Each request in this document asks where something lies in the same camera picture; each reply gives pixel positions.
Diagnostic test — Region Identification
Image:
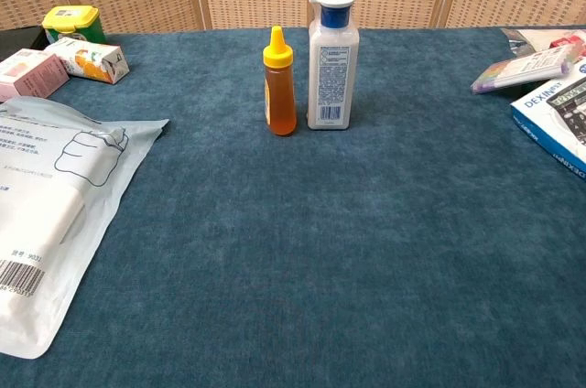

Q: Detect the green tub with yellow lid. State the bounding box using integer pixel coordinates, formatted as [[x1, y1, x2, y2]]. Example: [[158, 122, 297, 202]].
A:
[[41, 5, 107, 47]]

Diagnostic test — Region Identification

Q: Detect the blue table cloth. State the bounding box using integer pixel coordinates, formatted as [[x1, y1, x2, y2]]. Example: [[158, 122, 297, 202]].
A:
[[0, 26, 586, 388]]

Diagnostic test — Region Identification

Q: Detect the large white plastic package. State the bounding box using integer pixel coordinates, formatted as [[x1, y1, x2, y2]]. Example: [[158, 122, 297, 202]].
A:
[[0, 95, 170, 361]]

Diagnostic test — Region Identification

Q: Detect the white box with orange print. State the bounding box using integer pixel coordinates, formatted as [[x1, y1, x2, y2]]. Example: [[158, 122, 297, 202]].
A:
[[43, 37, 131, 86]]

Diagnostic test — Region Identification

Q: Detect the honey bottle with yellow cap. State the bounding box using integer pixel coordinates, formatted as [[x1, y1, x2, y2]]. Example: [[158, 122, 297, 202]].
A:
[[262, 25, 298, 137]]

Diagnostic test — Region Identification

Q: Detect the pack of coloured pens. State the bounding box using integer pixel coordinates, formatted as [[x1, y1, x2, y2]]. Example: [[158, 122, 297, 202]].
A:
[[471, 43, 586, 96]]

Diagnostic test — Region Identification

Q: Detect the white bottle with blue neck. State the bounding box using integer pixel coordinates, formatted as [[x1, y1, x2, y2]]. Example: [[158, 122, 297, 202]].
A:
[[307, 0, 361, 132]]

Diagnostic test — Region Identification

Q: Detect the blue white DEXIN box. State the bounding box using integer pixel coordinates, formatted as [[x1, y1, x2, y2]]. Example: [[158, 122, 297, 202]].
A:
[[509, 58, 586, 175]]

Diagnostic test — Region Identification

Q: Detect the clear plastic bag with red item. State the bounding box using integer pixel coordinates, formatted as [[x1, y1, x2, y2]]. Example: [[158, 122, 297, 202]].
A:
[[500, 27, 586, 59]]

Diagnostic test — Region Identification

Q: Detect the pink carton box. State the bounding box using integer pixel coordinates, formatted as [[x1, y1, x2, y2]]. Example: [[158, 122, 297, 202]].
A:
[[0, 48, 71, 103]]

